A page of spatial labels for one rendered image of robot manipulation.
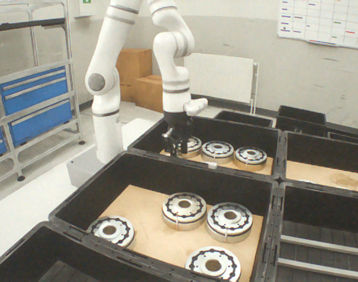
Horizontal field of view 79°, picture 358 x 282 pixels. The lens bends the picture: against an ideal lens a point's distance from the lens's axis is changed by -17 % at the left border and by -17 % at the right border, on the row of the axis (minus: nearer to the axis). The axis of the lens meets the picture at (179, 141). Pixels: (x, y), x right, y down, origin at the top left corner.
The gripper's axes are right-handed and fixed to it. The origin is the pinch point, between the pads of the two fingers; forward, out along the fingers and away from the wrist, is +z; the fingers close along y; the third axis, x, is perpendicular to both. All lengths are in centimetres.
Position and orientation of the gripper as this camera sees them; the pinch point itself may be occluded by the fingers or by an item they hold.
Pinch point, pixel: (179, 153)
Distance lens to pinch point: 76.6
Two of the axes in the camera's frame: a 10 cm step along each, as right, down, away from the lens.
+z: 0.5, 8.9, 4.5
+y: -4.8, 4.2, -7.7
